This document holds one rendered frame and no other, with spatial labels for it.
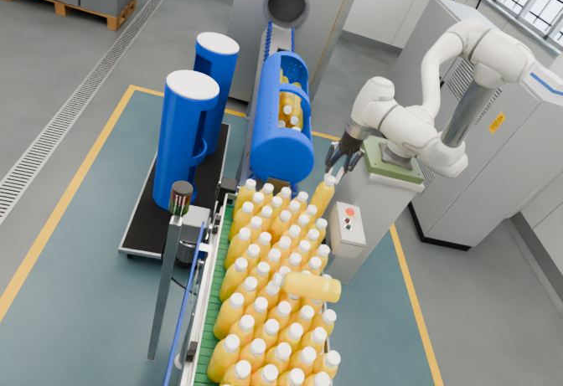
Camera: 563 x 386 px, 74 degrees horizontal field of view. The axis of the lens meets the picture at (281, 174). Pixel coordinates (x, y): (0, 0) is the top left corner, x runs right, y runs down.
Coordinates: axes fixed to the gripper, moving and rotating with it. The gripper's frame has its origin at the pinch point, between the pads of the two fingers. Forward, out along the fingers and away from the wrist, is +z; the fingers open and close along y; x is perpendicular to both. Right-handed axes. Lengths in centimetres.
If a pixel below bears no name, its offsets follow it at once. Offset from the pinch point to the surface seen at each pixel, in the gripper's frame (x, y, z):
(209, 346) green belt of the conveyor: 56, 33, 34
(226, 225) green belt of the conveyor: 6.9, 34.1, 34.2
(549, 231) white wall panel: -120, -263, 98
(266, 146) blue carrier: -18.4, 25.7, 8.4
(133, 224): -42, 83, 109
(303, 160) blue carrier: -18.4, 7.9, 10.8
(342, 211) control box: 3.9, -9.2, 14.3
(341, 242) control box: 18.5, -8.0, 16.3
